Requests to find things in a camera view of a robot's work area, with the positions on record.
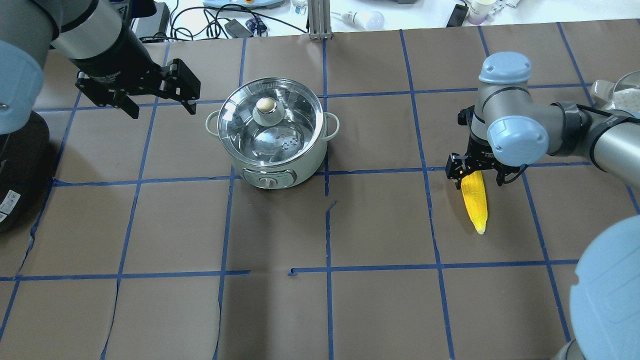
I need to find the black smartphone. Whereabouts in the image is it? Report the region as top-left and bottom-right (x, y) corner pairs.
(445, 4), (469, 28)

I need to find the pale green electric pot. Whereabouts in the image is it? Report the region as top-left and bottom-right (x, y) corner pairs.
(205, 77), (341, 190)

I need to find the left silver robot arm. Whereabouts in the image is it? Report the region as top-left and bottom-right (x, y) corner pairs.
(0, 0), (201, 135)

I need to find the glass pot lid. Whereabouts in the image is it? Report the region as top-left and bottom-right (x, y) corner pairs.
(213, 77), (327, 167)

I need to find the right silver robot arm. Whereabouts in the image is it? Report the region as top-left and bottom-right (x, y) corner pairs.
(445, 51), (640, 360)

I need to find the steel steamer pot with lid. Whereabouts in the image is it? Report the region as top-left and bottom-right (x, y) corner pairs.
(589, 70), (640, 118)

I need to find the yellow toy corn cob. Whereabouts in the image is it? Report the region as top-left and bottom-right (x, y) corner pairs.
(461, 171), (489, 235)

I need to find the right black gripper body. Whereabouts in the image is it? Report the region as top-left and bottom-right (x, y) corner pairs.
(446, 136), (523, 182)

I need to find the black power adapter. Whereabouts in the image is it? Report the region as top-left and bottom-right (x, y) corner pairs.
(224, 19), (254, 39)

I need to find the white paper cup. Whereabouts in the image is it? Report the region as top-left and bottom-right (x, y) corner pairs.
(467, 0), (498, 26)

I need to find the white light bulb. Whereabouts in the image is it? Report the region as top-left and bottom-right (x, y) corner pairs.
(330, 11), (386, 31)

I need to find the aluminium frame post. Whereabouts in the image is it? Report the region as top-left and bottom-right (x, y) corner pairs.
(307, 0), (333, 41)

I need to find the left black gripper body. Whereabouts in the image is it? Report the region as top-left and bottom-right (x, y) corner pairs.
(69, 25), (162, 96)

